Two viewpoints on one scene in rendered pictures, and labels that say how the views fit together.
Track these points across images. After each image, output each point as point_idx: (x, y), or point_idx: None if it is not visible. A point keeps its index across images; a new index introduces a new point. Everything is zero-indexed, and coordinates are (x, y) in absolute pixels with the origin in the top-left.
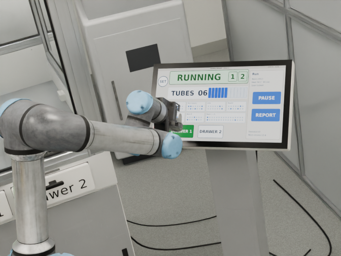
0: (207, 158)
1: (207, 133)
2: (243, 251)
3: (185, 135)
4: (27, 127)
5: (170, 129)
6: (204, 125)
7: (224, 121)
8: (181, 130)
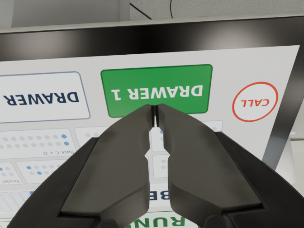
0: (115, 6)
1: (40, 90)
2: None
3: (136, 77)
4: None
5: (178, 149)
6: (68, 117)
7: (1, 136)
8: (103, 133)
